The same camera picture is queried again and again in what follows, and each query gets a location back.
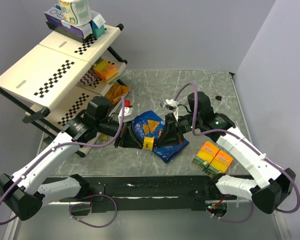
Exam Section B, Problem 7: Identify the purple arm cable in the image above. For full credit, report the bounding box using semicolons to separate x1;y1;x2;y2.
173;83;300;214
0;96;127;226

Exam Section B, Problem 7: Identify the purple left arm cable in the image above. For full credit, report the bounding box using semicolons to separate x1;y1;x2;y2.
0;96;127;226

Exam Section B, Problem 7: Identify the right yellow sponge pack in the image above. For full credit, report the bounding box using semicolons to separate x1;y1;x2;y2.
205;150;233;178

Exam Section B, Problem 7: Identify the teal small box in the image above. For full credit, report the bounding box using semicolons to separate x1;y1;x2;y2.
89;12;106;38

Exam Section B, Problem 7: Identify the beige checkered shelf rack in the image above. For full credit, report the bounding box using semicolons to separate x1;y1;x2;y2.
0;24;128;138

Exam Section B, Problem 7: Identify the orange padlock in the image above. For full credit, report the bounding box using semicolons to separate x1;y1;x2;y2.
214;95;223;102

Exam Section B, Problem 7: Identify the purple zigzag cloth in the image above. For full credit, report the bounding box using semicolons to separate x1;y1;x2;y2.
78;70;97;86

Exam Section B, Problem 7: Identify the yellow sponge pack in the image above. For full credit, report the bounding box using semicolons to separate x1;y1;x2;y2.
205;150;233;178
191;141;220;172

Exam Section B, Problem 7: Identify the orange sponge pack on shelf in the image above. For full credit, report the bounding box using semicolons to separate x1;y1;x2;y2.
92;60;119;84

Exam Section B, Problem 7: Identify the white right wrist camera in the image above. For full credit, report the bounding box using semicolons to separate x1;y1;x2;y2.
160;99;179;121

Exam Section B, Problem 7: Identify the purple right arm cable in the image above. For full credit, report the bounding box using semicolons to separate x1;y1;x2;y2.
173;83;300;214

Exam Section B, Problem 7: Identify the purple tissue box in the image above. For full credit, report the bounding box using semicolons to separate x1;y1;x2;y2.
44;4;93;43

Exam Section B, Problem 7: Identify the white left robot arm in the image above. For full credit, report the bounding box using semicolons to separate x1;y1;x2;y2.
0;96;144;221

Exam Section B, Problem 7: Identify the brass padlock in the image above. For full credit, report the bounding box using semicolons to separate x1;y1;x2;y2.
99;135;108;142

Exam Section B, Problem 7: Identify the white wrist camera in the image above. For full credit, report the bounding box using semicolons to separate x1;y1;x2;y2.
118;99;134;122
160;99;179;121

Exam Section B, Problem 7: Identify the yellow padlock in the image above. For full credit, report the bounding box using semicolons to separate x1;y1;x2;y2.
143;136;155;151

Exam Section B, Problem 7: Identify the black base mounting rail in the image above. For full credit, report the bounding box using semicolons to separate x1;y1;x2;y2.
60;175;223;213

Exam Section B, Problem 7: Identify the orange snack bag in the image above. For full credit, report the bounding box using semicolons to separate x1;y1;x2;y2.
105;83;131;105

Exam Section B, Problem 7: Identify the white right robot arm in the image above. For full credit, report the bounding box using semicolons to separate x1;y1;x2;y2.
156;91;296;214

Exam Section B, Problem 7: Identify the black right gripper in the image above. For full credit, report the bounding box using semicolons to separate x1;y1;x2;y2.
154;112;201;148

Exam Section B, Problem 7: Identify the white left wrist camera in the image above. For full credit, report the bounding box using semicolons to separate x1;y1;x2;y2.
118;99;134;122

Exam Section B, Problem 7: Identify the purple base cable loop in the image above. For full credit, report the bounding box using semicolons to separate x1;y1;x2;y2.
69;194;118;228

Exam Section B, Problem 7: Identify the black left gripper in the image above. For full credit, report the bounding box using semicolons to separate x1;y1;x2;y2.
96;117;144;150

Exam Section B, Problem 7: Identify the blue Doritos chip bag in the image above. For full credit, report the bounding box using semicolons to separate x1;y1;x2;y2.
133;110;189;164

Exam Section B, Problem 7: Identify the left yellow sponge pack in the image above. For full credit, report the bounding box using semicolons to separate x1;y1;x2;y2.
191;141;220;172

